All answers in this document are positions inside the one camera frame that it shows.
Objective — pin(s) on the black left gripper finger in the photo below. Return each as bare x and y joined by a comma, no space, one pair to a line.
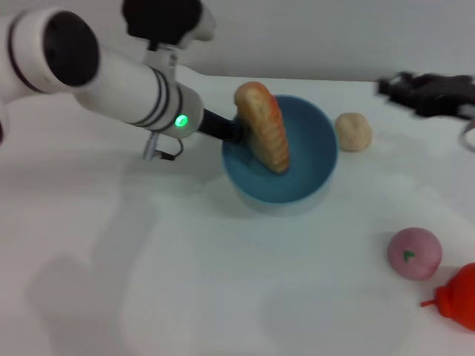
243,135

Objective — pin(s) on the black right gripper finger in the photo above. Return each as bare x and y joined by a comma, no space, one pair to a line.
393,92
399,77

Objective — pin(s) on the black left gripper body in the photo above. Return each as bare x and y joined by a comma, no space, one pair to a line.
217,126

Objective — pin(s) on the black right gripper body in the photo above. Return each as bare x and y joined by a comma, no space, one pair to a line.
445,94

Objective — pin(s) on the long orange striped bread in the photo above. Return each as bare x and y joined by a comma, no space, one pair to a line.
265,122

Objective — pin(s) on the blue ceramic bowl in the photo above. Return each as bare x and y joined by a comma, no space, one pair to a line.
297,181

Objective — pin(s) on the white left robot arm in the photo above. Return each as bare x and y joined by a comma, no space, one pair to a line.
122,89

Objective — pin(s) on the round beige bun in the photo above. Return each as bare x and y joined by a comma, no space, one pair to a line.
352,131

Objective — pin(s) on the pink peach bun green leaf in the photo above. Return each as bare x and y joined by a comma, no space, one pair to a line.
417,256

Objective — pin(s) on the red rubber toy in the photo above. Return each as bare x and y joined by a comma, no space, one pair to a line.
458,300

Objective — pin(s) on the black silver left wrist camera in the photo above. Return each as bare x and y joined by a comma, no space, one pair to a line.
167,18

